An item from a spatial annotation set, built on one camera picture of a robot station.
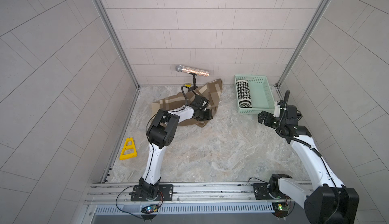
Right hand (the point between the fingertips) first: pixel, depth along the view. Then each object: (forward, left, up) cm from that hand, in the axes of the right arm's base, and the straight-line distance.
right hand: (264, 114), depth 82 cm
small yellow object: (+39, +43, -11) cm, 59 cm away
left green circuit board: (-37, +59, -11) cm, 71 cm away
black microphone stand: (+32, +38, -2) cm, 50 cm away
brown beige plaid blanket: (+32, +25, -12) cm, 42 cm away
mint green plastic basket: (+23, -10, -14) cm, 29 cm away
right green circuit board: (-41, +1, -15) cm, 43 cm away
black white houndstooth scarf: (+23, +4, -8) cm, 25 cm away
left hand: (+10, +27, -15) cm, 32 cm away
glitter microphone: (+33, +46, +10) cm, 57 cm away
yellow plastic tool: (-8, +74, -11) cm, 76 cm away
